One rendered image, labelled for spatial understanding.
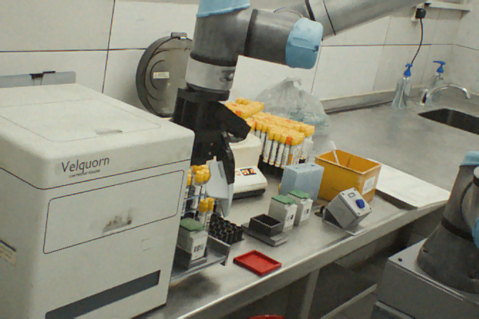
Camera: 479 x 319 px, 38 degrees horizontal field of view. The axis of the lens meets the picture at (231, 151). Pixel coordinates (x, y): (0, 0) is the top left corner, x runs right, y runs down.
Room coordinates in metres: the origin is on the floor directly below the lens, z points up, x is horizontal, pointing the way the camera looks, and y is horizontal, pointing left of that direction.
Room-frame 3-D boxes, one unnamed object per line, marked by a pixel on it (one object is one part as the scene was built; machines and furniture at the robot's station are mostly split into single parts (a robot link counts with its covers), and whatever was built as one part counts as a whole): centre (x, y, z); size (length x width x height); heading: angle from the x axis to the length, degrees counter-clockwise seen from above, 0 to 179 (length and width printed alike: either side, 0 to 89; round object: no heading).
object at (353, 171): (1.70, -0.30, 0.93); 0.13 x 0.13 x 0.10; 60
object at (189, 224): (1.10, 0.04, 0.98); 0.05 x 0.04 x 0.01; 55
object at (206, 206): (1.28, 0.03, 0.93); 0.17 x 0.09 x 0.11; 145
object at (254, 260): (1.22, -0.09, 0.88); 0.07 x 0.07 x 0.01; 55
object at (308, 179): (1.58, -0.18, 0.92); 0.10 x 0.07 x 0.10; 137
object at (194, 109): (1.08, 0.06, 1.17); 0.09 x 0.08 x 0.12; 145
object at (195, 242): (1.10, 0.04, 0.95); 0.05 x 0.04 x 0.06; 55
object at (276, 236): (1.36, -0.10, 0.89); 0.09 x 0.05 x 0.04; 56
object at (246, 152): (1.66, 0.06, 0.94); 0.30 x 0.24 x 0.12; 46
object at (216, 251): (1.08, 0.06, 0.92); 0.21 x 0.07 x 0.05; 145
